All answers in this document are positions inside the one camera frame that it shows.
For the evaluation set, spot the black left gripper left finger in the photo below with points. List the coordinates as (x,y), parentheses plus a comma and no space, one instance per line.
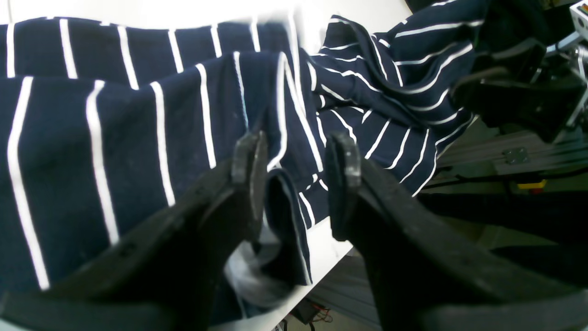
(161,276)

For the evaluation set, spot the grey crumpled garment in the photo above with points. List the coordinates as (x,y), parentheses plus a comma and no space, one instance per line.
(243,272)

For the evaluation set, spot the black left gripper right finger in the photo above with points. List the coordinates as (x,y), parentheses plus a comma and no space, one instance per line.
(423,275)

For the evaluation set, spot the navy white striped t-shirt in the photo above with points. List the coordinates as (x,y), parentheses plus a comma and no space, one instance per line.
(102,125)

